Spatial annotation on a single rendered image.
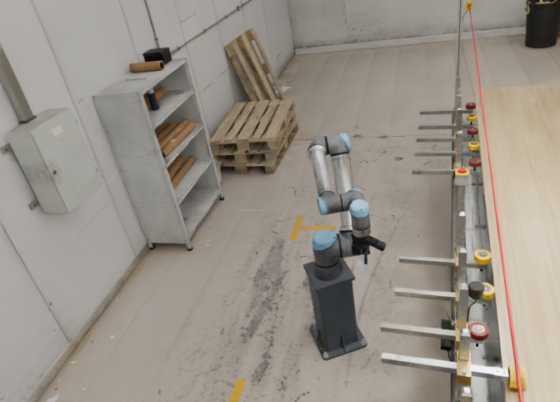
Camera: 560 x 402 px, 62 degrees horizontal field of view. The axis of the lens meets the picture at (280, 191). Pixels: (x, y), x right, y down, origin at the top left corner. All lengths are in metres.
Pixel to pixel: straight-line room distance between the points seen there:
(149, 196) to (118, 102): 0.88
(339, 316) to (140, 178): 2.12
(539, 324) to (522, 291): 0.19
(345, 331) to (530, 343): 1.33
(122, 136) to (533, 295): 3.13
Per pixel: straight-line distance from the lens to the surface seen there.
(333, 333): 3.17
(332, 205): 2.32
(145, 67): 4.32
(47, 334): 3.77
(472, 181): 3.75
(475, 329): 2.23
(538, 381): 2.12
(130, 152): 4.10
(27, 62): 3.63
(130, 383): 3.56
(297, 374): 3.23
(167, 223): 4.36
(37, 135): 3.27
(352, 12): 9.65
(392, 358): 2.03
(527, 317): 2.33
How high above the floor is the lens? 2.54
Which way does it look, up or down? 31 degrees down
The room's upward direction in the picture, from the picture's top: 11 degrees counter-clockwise
